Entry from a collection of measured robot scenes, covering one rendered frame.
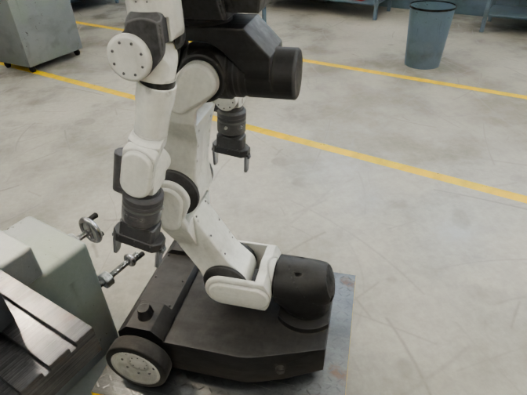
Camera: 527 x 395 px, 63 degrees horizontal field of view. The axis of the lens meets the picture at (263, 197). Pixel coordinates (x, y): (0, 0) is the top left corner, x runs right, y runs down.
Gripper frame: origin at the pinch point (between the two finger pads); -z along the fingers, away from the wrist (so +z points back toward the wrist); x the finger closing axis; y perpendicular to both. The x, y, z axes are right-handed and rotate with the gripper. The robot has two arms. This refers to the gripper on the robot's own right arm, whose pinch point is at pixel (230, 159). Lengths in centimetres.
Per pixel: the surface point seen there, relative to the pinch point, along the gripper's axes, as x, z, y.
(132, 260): 35, -47, 13
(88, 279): 40, -41, 31
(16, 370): 11, -5, 81
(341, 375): -51, -52, 28
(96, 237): 48, -39, 14
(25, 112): 282, -118, -175
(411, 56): -54, -76, -394
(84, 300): 40, -48, 35
